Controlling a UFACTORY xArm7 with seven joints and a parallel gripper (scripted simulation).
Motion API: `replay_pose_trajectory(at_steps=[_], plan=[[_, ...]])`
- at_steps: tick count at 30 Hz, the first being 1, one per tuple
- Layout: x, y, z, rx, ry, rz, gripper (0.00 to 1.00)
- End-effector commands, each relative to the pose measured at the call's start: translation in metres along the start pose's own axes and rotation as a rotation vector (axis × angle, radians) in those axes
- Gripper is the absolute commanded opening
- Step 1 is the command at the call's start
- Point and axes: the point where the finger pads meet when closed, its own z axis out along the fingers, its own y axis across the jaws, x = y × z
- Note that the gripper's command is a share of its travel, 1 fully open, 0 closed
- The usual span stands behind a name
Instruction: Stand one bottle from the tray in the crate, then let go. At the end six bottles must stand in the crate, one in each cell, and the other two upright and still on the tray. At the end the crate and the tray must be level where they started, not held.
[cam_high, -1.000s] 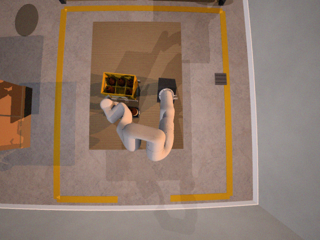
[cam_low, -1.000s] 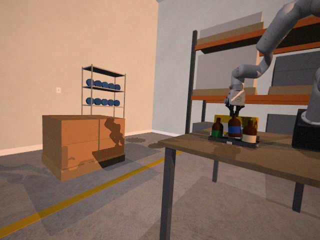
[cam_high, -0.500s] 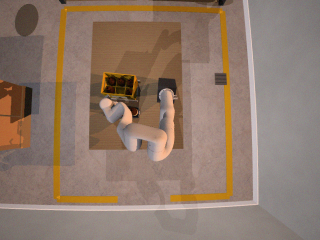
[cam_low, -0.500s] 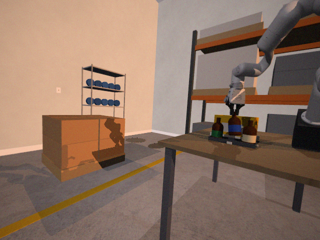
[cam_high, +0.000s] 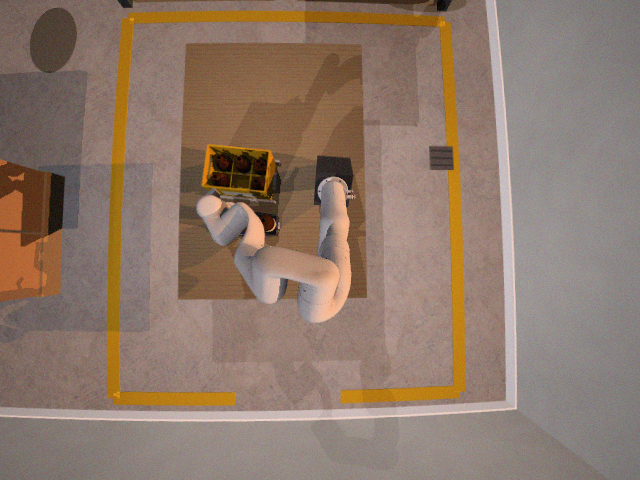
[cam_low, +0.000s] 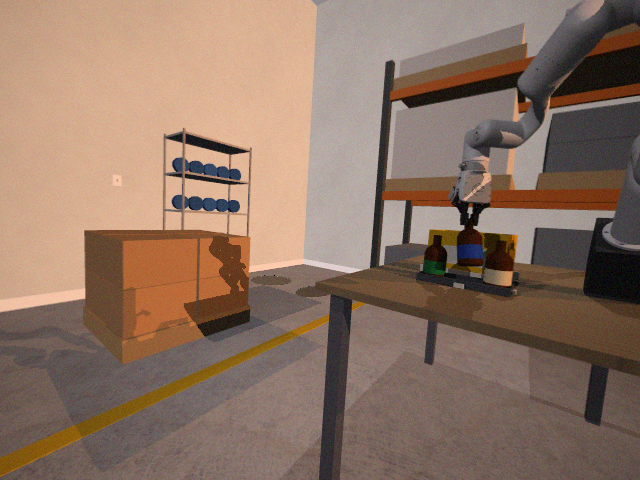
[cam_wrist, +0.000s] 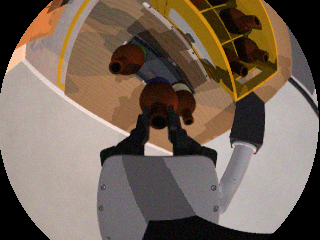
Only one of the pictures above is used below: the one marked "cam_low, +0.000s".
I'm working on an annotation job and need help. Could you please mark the brown bottle with green label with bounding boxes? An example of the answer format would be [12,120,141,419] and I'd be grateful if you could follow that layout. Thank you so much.
[423,235,447,277]

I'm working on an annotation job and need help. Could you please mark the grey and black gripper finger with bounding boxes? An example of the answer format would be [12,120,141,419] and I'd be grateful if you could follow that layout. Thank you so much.
[470,203,490,226]
[451,191,469,225]

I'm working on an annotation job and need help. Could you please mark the brown glass bottle with cream label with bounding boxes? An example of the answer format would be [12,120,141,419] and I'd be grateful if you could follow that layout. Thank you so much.
[483,240,514,288]

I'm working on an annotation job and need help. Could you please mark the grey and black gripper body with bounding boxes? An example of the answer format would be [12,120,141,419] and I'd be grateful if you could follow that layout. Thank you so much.
[454,169,491,204]

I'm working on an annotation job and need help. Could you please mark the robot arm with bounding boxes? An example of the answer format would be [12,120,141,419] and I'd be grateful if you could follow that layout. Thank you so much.
[459,0,640,252]

